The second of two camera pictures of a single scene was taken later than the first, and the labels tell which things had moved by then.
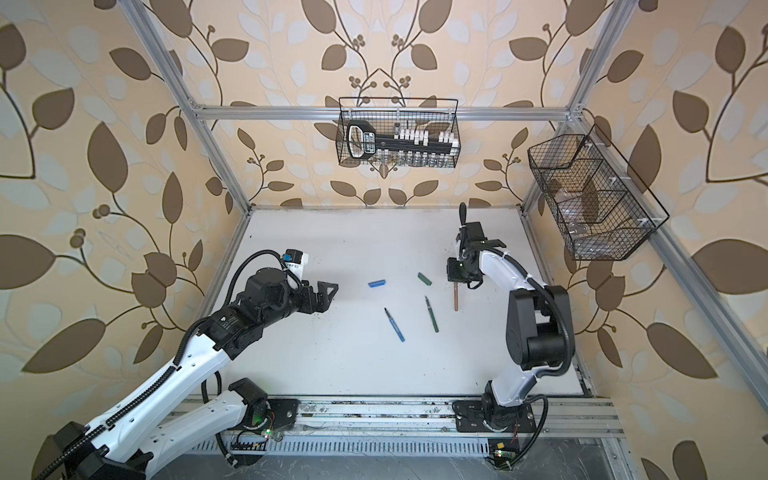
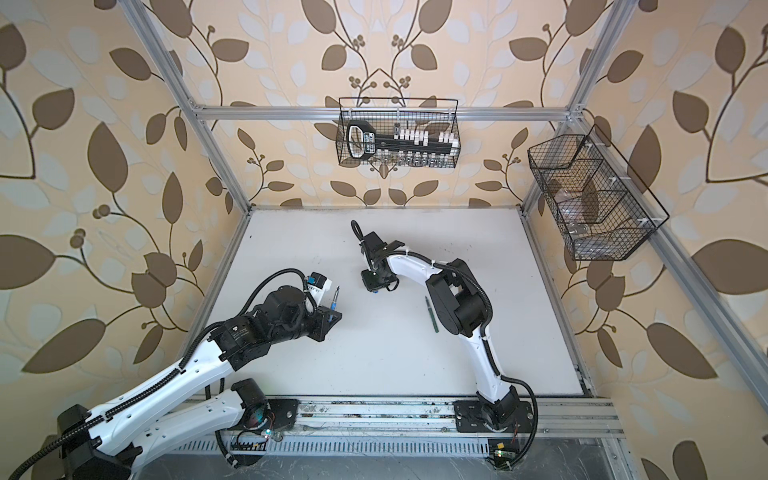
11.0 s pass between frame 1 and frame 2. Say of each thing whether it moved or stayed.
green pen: stayed
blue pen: moved
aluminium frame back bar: stayed
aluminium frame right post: stayed
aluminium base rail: stayed
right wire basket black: stayed
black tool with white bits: stayed
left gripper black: moved
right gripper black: moved
